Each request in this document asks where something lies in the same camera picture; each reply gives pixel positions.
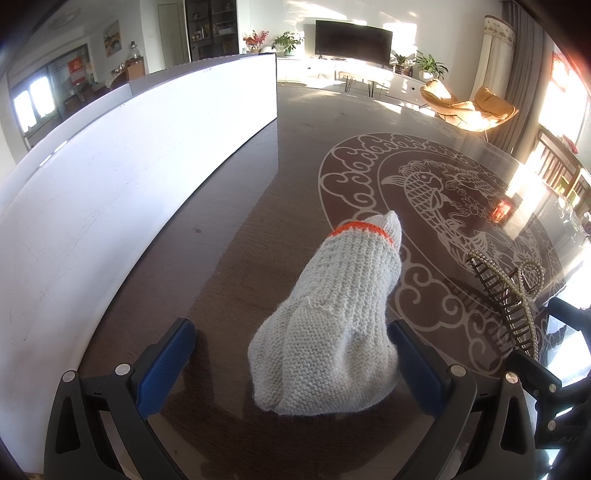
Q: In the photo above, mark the large green potted plant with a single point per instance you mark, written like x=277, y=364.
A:
x=429, y=64

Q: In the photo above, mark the white interior door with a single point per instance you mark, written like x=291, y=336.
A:
x=174, y=37

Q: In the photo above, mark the grey curtain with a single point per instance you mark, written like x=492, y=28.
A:
x=531, y=69

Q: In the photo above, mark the white knit glove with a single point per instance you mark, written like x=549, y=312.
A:
x=332, y=323

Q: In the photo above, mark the orange lounge chair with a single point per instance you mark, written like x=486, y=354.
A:
x=489, y=108

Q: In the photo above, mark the white partition board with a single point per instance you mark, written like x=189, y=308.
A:
x=101, y=207

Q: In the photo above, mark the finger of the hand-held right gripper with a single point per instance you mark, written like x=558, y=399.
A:
x=570, y=311
x=535, y=383

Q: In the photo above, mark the white patterned curtain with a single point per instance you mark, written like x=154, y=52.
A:
x=494, y=60

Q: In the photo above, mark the dark patterned glass desktop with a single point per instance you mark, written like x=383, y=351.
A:
x=286, y=194

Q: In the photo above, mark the red flower bouquet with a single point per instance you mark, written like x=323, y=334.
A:
x=256, y=40

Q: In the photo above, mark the black flat television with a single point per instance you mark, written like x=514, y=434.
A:
x=353, y=41

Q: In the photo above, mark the white television console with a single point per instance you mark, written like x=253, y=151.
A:
x=314, y=74

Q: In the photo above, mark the gold pearl claw clip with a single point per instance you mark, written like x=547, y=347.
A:
x=512, y=314

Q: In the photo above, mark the glass balcony door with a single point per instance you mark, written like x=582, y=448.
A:
x=41, y=101

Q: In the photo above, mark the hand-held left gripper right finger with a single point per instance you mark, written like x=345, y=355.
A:
x=422, y=374

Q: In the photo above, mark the wooden dining chair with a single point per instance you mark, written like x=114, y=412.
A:
x=558, y=166

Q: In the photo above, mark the dark glass display cabinet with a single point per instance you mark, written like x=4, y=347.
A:
x=212, y=27

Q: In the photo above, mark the small hairpin leg table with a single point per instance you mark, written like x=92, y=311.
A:
x=360, y=76

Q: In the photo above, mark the red window poster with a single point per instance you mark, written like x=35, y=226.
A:
x=77, y=70

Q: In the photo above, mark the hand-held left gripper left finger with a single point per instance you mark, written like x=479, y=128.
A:
x=164, y=369

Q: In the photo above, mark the small green potted plant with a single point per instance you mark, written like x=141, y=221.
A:
x=401, y=62

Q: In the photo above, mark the wooden side cabinet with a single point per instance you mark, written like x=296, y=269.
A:
x=135, y=62

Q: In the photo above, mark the wall painting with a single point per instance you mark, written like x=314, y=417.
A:
x=111, y=38

